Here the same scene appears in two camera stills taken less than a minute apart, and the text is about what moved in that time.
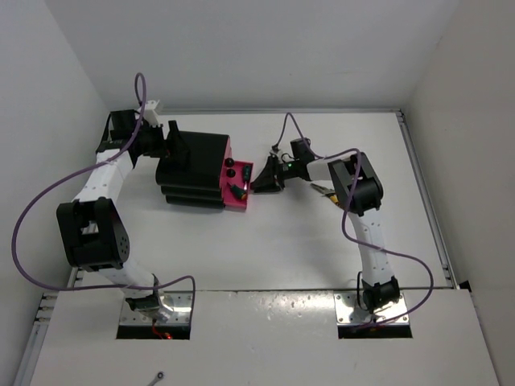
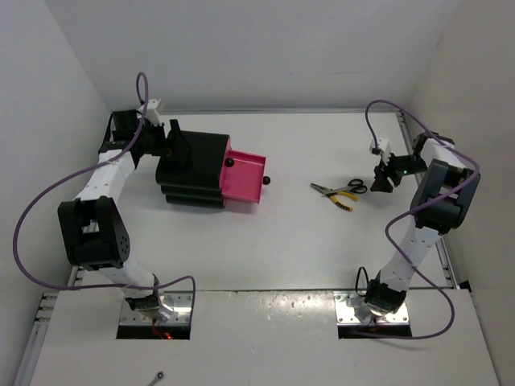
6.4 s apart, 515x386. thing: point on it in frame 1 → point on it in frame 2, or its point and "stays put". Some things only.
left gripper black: [173, 148] stays put
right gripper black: [267, 182] → [381, 174]
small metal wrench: [159, 376] stays put
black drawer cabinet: [197, 181] stays put
